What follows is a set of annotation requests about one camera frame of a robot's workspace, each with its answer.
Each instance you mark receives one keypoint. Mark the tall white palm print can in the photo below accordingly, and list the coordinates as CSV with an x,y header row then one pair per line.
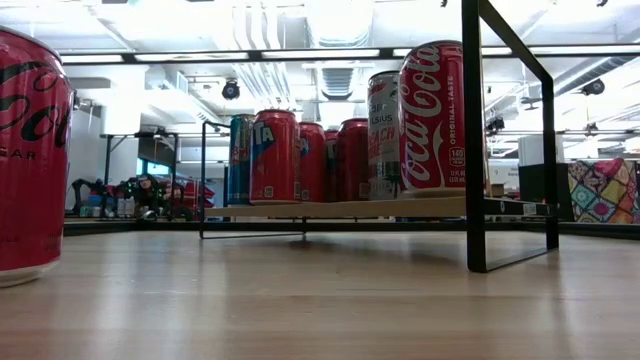
x,y
384,150

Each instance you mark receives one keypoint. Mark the blue silver Red Bull can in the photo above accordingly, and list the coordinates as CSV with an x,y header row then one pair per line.
x,y
239,165

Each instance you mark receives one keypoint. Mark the red Coca-Cola zero sugar can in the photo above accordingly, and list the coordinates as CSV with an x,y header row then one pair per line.
x,y
30,175

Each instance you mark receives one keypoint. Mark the black background robot arm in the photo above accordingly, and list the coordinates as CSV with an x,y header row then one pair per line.
x,y
82,192

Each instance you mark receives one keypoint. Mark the small cardboard box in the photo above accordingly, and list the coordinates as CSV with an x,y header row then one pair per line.
x,y
497,190

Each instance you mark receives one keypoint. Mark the black floor cabinet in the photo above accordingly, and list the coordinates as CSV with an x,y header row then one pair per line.
x,y
532,182

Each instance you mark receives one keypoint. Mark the black background table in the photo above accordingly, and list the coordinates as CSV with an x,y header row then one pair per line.
x,y
107,155

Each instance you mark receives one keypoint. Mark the white background cabinet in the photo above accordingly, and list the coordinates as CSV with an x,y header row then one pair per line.
x,y
532,150

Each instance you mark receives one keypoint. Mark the colourful patchwork quilt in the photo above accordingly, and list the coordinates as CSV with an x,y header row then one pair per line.
x,y
600,192

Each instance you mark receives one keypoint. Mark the black ceiling camera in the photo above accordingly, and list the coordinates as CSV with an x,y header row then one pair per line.
x,y
231,90
593,87
495,124

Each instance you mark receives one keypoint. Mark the black aluminium rig frame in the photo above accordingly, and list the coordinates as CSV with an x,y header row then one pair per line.
x,y
125,227

